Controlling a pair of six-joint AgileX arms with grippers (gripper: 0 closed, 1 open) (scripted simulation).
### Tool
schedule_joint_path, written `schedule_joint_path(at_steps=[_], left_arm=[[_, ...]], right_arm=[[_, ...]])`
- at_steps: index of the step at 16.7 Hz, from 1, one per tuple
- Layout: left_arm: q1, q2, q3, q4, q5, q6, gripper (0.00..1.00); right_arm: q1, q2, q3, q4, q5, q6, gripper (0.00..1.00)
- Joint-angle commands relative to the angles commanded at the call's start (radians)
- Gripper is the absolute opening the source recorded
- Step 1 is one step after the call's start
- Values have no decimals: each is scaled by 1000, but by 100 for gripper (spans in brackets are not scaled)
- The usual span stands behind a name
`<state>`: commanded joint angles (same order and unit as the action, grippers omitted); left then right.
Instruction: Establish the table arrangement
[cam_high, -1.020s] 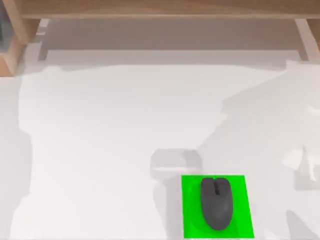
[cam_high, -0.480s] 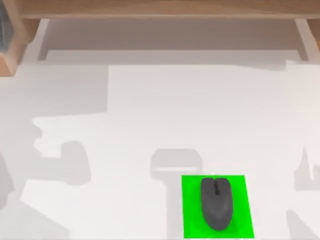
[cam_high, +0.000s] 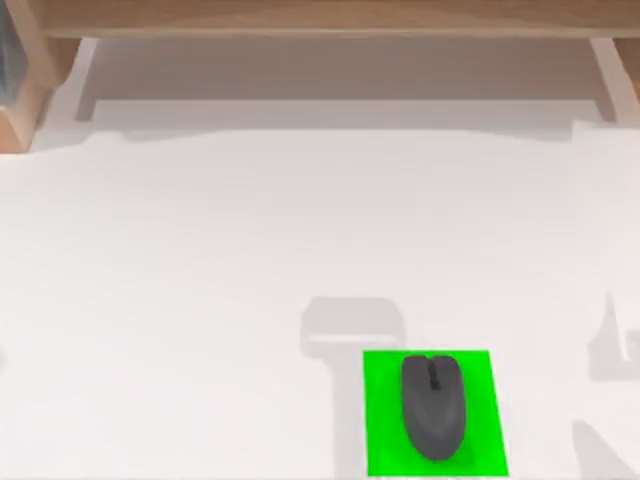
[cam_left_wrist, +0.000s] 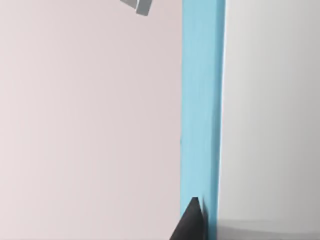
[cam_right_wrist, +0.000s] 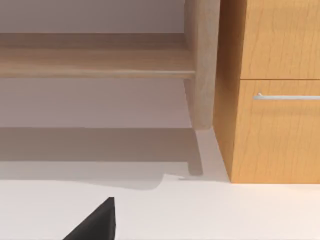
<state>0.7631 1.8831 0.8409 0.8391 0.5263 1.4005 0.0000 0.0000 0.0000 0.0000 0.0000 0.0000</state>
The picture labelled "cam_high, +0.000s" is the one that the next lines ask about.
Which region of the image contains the dark grey computer mouse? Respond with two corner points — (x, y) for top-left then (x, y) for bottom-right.
(400, 353), (466, 462)

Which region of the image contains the wooden shelf unit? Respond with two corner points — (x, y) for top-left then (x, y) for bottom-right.
(0, 0), (640, 154)

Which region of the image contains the green mouse pad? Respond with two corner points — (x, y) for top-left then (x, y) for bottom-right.
(362, 349), (510, 478)

